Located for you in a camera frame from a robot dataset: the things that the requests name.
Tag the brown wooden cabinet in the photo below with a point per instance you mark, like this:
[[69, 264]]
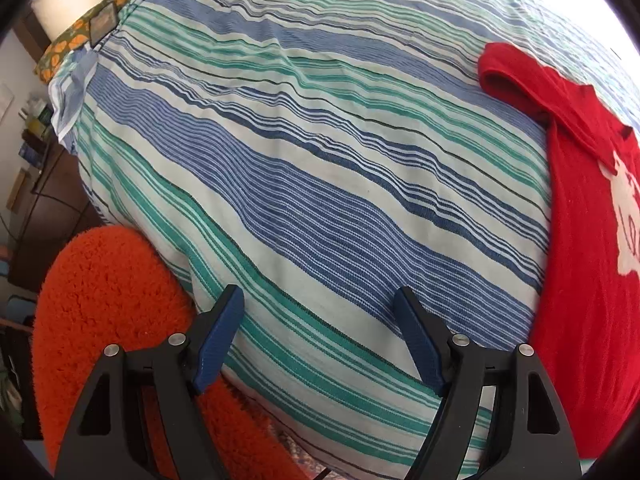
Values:
[[50, 220]]

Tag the orange green floral sheet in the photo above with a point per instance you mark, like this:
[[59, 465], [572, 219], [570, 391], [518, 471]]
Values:
[[70, 40]]

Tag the blue green striped blanket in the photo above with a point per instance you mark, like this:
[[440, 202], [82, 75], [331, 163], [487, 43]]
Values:
[[310, 185]]

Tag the beige headboard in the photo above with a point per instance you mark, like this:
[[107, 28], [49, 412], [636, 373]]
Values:
[[55, 10]]

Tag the pale blue cloth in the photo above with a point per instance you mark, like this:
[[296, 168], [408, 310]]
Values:
[[75, 95]]

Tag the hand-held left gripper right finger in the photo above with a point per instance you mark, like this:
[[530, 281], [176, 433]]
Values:
[[420, 345]]

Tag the orange fluffy rug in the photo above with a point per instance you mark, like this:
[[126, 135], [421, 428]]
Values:
[[100, 300]]

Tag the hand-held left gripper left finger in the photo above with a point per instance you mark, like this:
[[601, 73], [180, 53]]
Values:
[[217, 345]]

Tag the yellow green box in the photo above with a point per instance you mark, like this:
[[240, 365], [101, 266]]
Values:
[[39, 124]]

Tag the red knit sweater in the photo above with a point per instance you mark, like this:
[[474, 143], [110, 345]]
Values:
[[575, 270]]

